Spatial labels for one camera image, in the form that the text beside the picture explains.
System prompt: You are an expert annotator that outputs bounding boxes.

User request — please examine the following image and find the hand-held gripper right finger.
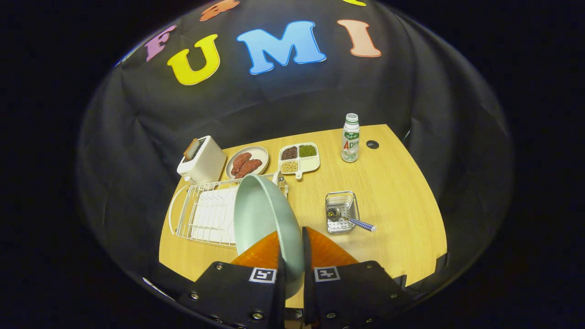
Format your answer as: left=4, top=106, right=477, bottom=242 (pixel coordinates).
left=302, top=227, right=414, bottom=329

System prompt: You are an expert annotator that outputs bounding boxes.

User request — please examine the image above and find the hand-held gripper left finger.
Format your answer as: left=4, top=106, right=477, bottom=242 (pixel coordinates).
left=176, top=231, right=287, bottom=329

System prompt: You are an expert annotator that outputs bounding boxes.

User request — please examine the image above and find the metal wire basket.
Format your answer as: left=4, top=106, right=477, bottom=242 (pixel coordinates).
left=325, top=191, right=361, bottom=234

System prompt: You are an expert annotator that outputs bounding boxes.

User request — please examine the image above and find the metal spoon with white tip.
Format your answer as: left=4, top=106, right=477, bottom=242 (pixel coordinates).
left=327, top=207, right=378, bottom=233

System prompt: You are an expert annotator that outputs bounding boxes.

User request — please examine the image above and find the pale green plate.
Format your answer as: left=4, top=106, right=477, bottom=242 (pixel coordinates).
left=233, top=173, right=306, bottom=300

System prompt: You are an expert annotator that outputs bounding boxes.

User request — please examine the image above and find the metal wire dish rack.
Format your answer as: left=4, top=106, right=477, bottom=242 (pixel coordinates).
left=168, top=171, right=289, bottom=248

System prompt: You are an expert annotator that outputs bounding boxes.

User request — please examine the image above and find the beige plate with sausages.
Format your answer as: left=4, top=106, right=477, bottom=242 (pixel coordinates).
left=225, top=146, right=270, bottom=180

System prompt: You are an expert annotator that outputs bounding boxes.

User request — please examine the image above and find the white drip tray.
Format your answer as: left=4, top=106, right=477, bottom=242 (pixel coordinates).
left=191, top=187, right=239, bottom=245

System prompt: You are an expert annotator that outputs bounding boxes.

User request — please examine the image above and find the red-brown sausage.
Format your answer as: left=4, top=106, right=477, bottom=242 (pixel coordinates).
left=231, top=152, right=252, bottom=177
left=235, top=159, right=263, bottom=179

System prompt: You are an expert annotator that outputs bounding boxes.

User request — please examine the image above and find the white toaster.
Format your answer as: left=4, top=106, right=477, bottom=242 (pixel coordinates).
left=177, top=135, right=227, bottom=185

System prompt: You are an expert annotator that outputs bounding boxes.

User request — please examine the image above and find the white divided tray with beans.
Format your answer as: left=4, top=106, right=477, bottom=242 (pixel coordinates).
left=278, top=142, right=320, bottom=180

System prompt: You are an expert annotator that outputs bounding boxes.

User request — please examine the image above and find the white and green drink bottle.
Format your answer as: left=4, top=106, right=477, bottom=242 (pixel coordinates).
left=341, top=113, right=361, bottom=163

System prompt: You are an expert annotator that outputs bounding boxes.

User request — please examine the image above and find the black backdrop cloth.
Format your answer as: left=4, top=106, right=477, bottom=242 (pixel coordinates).
left=75, top=0, right=512, bottom=302

